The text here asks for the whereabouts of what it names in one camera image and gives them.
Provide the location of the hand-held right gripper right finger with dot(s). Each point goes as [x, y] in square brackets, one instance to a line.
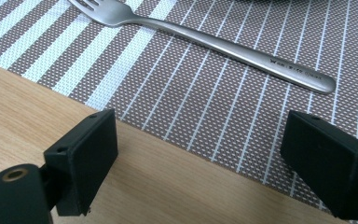
[329, 165]

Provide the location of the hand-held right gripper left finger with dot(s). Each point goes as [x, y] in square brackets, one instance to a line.
[84, 161]

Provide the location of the silver metal fork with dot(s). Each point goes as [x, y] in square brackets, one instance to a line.
[205, 39]

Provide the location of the striped woven placemat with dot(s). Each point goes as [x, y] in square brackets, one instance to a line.
[199, 93]

